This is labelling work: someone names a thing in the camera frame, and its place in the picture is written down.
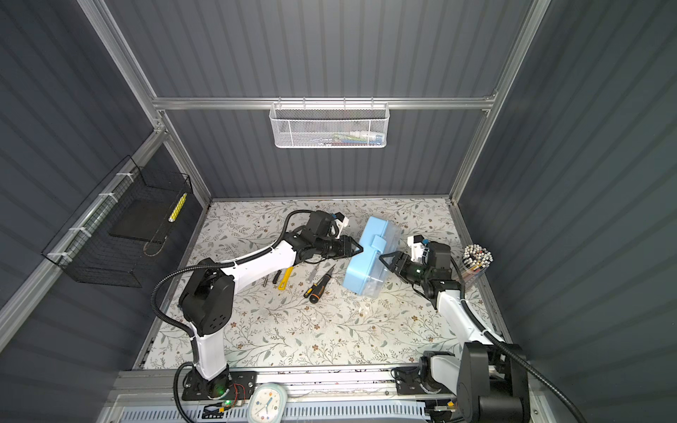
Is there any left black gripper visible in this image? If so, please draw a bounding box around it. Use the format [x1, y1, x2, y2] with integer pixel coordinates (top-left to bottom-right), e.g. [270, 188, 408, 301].
[315, 236, 365, 260]

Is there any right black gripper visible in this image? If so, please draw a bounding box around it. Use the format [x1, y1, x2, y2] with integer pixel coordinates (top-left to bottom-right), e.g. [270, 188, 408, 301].
[381, 252, 432, 287]

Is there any light blue plastic tool box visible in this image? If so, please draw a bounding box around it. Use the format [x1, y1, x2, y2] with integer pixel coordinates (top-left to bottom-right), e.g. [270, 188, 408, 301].
[342, 216, 403, 298]

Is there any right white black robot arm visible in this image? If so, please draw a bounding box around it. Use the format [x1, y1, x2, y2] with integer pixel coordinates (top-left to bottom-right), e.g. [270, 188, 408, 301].
[379, 236, 585, 422]

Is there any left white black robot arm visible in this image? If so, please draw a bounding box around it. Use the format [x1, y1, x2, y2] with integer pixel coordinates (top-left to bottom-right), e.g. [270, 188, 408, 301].
[150, 209, 363, 399]

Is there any black orange screwdriver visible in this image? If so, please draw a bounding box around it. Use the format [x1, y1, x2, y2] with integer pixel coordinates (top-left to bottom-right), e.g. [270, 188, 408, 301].
[303, 265, 335, 304]

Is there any yellow pipe wrench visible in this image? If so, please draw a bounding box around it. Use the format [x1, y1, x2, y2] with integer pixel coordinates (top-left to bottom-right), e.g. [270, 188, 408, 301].
[278, 267, 294, 291]

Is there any floral table mat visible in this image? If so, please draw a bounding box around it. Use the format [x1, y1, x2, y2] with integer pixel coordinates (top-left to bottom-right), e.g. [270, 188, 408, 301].
[142, 197, 477, 370]

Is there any clear cup of markers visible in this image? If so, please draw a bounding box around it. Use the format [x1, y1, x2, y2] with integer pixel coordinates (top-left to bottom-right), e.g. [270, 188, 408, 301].
[461, 244, 493, 283]

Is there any white analog clock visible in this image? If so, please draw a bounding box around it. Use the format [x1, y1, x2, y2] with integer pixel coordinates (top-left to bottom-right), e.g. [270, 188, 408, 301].
[247, 384, 288, 423]

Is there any yellow marker in black basket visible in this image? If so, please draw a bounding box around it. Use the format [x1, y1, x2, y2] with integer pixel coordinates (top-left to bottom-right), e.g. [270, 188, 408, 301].
[167, 193, 188, 223]

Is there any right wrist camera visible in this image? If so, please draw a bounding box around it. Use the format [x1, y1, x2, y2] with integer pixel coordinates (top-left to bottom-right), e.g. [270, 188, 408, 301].
[407, 234, 429, 264]

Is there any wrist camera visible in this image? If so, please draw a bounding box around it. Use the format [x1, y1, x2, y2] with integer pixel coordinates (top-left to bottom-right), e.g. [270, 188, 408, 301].
[407, 234, 429, 264]
[333, 213, 349, 230]

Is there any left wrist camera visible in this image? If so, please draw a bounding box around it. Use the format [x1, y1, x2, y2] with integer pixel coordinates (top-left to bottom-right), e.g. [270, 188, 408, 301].
[333, 213, 349, 230]

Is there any white wire mesh basket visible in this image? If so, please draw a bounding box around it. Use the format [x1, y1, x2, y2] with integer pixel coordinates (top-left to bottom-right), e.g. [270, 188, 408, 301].
[269, 105, 391, 149]

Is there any black wire wall basket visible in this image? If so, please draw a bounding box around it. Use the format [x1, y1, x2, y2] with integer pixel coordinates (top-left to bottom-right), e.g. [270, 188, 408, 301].
[42, 159, 192, 288]

